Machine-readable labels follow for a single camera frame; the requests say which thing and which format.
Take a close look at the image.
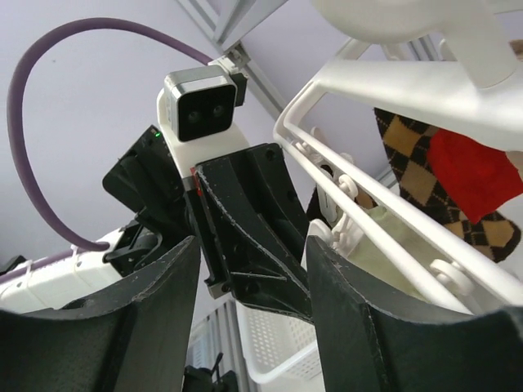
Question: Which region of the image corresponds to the white clip sock hanger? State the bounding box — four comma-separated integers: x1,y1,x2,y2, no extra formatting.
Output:
274,1,522,314

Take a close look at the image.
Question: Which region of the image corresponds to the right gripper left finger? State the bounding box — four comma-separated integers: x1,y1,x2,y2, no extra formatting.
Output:
1,236,200,391

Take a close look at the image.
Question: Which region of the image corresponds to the red sock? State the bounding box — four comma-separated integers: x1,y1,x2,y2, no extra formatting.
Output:
427,128,522,223

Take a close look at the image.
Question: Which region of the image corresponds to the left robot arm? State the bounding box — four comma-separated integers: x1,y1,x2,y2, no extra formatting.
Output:
1,123,147,261

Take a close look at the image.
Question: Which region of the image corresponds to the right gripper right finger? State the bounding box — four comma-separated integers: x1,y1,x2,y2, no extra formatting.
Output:
306,237,522,391

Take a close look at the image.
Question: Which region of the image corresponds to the pale green sock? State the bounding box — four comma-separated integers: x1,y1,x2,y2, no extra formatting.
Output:
347,206,441,301

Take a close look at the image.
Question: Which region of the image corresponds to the brown checkered sock left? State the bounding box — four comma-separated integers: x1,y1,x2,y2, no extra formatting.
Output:
373,108,523,265

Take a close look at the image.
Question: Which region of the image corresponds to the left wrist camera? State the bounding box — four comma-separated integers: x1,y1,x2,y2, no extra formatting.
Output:
157,65,249,178

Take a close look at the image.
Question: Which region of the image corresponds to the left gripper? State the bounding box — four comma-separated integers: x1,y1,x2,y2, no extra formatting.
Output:
186,143,313,323

